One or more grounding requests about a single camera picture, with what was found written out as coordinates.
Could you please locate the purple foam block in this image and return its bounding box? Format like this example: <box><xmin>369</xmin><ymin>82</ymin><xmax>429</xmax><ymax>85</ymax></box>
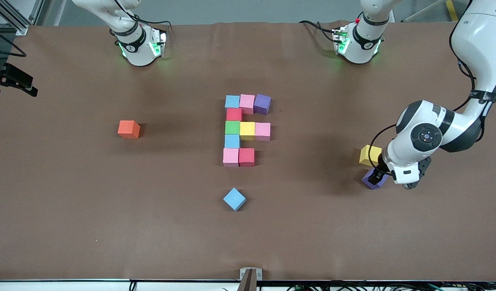
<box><xmin>254</xmin><ymin>94</ymin><xmax>271</xmax><ymax>116</ymax></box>
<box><xmin>361</xmin><ymin>168</ymin><xmax>389</xmax><ymax>190</ymax></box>

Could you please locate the yellow foam block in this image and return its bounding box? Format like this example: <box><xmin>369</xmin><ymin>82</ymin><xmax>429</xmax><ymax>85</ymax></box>
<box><xmin>359</xmin><ymin>145</ymin><xmax>382</xmax><ymax>167</ymax></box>
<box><xmin>240</xmin><ymin>122</ymin><xmax>256</xmax><ymax>141</ymax></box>

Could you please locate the pink foam block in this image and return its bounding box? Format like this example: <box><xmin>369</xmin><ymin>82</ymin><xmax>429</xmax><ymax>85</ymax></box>
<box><xmin>239</xmin><ymin>94</ymin><xmax>256</xmax><ymax>115</ymax></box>
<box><xmin>254</xmin><ymin>122</ymin><xmax>271</xmax><ymax>142</ymax></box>
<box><xmin>223</xmin><ymin>148</ymin><xmax>239</xmax><ymax>167</ymax></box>

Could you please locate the orange foam block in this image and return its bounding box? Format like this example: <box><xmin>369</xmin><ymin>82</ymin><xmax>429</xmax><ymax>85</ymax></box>
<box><xmin>118</xmin><ymin>120</ymin><xmax>141</xmax><ymax>139</ymax></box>

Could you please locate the brown table cover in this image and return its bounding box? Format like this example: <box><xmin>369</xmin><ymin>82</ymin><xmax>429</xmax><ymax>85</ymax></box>
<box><xmin>0</xmin><ymin>20</ymin><xmax>496</xmax><ymax>281</ymax></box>

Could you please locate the aluminium frame post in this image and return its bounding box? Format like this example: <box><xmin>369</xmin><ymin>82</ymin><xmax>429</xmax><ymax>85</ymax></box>
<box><xmin>0</xmin><ymin>0</ymin><xmax>44</xmax><ymax>36</ymax></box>

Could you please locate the black right arm base cable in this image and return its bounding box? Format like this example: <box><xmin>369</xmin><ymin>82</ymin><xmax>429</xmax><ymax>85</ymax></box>
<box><xmin>115</xmin><ymin>0</ymin><xmax>170</xmax><ymax>57</ymax></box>

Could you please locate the black arm base cable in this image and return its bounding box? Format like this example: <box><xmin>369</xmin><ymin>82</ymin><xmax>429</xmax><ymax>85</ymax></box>
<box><xmin>115</xmin><ymin>0</ymin><xmax>170</xmax><ymax>57</ymax></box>
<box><xmin>298</xmin><ymin>20</ymin><xmax>341</xmax><ymax>43</ymax></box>

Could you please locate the black left arm base cable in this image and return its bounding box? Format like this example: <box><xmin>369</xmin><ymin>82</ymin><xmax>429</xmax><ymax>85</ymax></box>
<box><xmin>298</xmin><ymin>20</ymin><xmax>341</xmax><ymax>43</ymax></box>

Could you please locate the metal table edge bracket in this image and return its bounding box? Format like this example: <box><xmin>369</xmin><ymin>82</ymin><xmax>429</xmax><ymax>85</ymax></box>
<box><xmin>240</xmin><ymin>268</ymin><xmax>263</xmax><ymax>291</ymax></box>

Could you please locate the white table edge rail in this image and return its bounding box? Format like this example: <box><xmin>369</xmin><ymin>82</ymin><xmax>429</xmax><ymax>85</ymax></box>
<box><xmin>0</xmin><ymin>280</ymin><xmax>240</xmax><ymax>291</ymax></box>

